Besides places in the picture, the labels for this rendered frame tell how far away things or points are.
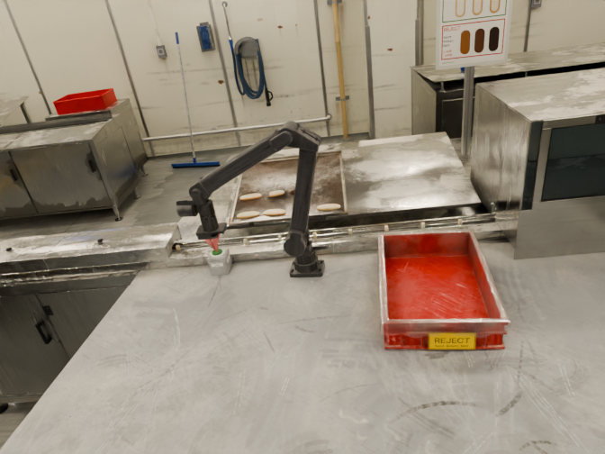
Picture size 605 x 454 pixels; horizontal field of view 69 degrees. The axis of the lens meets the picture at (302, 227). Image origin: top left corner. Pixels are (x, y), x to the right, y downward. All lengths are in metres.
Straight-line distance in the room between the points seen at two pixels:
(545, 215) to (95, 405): 1.45
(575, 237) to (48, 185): 4.06
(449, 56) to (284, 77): 3.18
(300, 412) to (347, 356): 0.21
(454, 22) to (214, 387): 1.87
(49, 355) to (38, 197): 2.52
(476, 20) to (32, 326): 2.41
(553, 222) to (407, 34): 3.63
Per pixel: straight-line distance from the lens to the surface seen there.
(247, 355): 1.34
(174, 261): 1.81
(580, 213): 1.67
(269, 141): 1.36
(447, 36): 2.37
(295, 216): 1.49
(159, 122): 5.76
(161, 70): 5.59
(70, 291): 2.08
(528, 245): 1.66
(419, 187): 1.96
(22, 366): 2.51
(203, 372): 1.34
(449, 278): 1.55
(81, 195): 4.48
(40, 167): 4.54
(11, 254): 2.17
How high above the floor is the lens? 1.74
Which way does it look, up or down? 29 degrees down
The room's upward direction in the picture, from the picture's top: 8 degrees counter-clockwise
